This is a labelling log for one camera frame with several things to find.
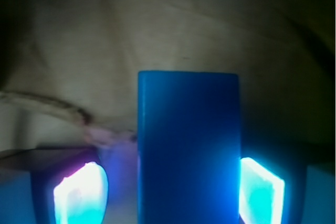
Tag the blue rectangular block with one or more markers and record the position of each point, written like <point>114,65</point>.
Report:
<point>188,147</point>

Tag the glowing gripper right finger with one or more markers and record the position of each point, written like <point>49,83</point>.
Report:
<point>271,191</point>

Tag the brown paper bag bin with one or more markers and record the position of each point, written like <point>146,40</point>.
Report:
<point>89,53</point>

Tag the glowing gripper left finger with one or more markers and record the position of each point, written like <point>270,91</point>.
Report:
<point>69,186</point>

